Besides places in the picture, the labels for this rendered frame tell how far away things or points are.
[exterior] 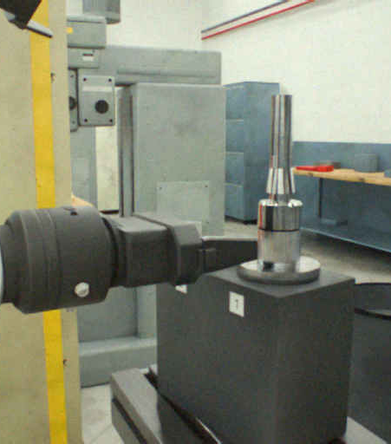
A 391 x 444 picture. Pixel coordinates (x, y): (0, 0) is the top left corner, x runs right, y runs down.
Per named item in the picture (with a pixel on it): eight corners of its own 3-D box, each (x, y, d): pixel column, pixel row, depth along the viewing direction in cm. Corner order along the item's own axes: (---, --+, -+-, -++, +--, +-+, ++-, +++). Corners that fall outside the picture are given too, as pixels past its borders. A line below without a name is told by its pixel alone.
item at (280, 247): (275, 270, 55) (276, 215, 54) (248, 260, 59) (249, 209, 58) (309, 264, 57) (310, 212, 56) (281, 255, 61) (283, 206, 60)
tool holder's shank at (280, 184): (277, 204, 55) (280, 94, 53) (259, 200, 58) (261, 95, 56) (301, 202, 56) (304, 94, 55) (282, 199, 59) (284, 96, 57)
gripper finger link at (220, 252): (253, 264, 50) (196, 272, 47) (254, 231, 50) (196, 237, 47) (263, 267, 49) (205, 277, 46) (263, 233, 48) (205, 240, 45)
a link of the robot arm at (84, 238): (205, 205, 45) (66, 216, 39) (205, 314, 47) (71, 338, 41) (144, 192, 56) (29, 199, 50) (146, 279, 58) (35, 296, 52)
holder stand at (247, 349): (272, 473, 53) (279, 284, 50) (155, 391, 70) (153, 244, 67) (348, 434, 60) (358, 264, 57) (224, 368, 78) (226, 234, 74)
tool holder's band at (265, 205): (276, 215, 54) (276, 205, 54) (249, 209, 58) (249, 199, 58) (310, 212, 56) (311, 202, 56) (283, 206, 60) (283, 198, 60)
